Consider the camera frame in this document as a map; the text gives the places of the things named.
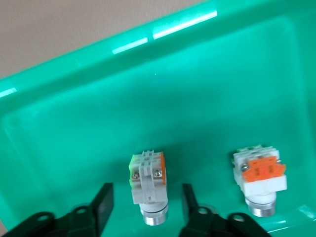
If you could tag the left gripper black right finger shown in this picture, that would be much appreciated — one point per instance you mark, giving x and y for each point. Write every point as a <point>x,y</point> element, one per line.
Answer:
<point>197,222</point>

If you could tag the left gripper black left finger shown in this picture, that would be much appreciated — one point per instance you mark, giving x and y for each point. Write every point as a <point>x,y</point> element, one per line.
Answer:
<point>98,212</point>

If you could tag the white pushbutton switch metal collar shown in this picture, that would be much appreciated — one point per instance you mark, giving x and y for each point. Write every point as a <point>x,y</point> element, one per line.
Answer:
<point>261,185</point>
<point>148,182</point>

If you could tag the green plastic tray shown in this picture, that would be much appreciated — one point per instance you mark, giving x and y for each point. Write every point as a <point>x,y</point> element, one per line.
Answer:
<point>148,103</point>

